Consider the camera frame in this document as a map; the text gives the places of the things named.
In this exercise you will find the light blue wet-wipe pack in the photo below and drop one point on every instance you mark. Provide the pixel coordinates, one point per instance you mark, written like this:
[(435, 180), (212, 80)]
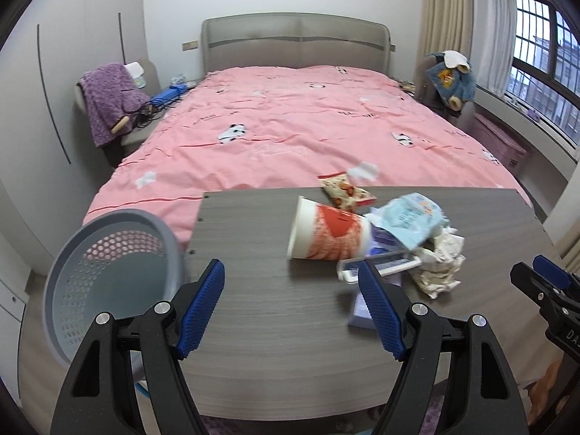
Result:
[(406, 222)]

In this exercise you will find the white baby bottle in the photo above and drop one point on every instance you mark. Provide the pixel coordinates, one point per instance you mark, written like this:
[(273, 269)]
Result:
[(136, 72)]

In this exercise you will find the purple knitted blanket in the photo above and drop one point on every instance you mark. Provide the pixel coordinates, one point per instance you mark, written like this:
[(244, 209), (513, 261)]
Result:
[(109, 95)]

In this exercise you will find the chair right of bed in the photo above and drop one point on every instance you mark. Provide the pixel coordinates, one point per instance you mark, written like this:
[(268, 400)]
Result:
[(426, 94)]

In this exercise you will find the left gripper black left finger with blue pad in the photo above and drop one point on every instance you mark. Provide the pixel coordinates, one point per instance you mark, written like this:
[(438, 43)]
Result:
[(98, 395)]

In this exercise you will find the pink storage box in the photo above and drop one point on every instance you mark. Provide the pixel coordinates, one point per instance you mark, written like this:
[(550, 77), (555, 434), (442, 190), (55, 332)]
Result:
[(505, 148)]

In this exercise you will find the wooden handle brush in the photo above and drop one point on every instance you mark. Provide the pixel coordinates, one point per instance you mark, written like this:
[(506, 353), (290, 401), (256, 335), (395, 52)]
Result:
[(120, 125)]

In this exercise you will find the purple Zootopia box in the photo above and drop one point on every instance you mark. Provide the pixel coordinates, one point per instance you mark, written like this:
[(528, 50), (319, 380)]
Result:
[(360, 316)]

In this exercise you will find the crumpled white paper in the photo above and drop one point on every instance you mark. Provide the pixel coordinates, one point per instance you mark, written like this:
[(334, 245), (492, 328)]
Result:
[(441, 259)]

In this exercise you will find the beige curtain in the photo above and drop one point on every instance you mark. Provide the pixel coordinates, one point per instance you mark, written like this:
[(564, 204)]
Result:
[(446, 25)]

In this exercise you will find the window with grille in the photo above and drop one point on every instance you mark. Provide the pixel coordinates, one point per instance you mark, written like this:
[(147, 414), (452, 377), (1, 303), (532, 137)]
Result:
[(545, 67)]

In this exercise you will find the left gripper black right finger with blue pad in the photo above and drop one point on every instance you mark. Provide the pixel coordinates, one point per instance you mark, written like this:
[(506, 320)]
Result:
[(481, 395)]

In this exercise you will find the red white paper cup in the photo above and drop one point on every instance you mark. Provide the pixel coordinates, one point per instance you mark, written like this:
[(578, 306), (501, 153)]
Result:
[(322, 232)]

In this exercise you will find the grey padded headboard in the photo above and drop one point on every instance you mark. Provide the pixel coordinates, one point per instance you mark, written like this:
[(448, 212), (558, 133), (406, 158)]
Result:
[(294, 40)]

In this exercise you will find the white blue tray lid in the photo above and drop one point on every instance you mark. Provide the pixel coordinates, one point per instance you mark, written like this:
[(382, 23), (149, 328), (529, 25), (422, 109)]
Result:
[(387, 264)]

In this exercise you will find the grey chair left of bed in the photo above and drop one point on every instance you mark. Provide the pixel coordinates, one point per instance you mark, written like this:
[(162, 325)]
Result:
[(115, 151)]

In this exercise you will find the pink bed duvet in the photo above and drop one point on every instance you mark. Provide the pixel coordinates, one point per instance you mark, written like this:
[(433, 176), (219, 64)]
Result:
[(277, 128)]

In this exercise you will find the white sheer curtain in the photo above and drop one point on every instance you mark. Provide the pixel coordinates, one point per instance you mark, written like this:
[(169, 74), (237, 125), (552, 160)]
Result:
[(493, 43)]

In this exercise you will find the red cream snack wrapper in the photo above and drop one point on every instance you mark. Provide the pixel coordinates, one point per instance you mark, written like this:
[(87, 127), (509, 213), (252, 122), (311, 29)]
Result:
[(343, 194)]

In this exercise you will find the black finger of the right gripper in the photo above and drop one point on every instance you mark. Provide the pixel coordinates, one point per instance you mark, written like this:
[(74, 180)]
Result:
[(550, 273)]

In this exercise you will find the grey perforated trash basket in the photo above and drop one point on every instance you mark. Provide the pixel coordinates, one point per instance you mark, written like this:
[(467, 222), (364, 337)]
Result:
[(122, 263)]

